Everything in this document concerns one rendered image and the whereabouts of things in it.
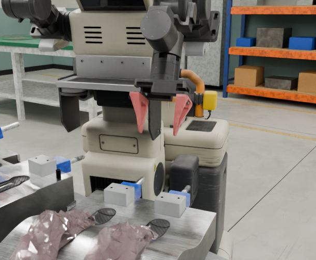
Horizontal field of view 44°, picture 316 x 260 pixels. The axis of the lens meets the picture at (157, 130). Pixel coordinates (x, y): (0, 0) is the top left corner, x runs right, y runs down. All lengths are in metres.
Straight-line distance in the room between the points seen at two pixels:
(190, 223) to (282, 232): 1.73
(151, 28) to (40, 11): 0.45
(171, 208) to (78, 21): 0.61
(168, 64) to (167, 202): 0.26
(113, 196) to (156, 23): 0.33
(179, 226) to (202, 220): 0.05
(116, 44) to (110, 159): 0.33
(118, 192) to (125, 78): 0.40
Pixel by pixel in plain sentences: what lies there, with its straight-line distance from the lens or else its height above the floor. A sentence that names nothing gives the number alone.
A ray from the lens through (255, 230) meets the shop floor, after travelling 2.40.
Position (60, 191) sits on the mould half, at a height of 0.87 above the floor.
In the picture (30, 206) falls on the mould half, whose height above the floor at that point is 0.86.
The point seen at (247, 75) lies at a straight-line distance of 5.75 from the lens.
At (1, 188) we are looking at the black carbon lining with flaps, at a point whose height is 0.88.
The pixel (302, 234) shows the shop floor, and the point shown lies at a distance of 2.44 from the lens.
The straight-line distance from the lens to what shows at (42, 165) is 0.83.
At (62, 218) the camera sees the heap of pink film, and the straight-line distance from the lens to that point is 0.61.
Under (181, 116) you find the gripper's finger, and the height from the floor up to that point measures 1.02.
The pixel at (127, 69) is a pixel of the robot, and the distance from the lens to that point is 1.06.
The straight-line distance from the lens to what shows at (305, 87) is 5.54.
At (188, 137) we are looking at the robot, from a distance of 1.36.
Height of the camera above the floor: 1.21
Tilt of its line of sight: 17 degrees down
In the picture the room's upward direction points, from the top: straight up
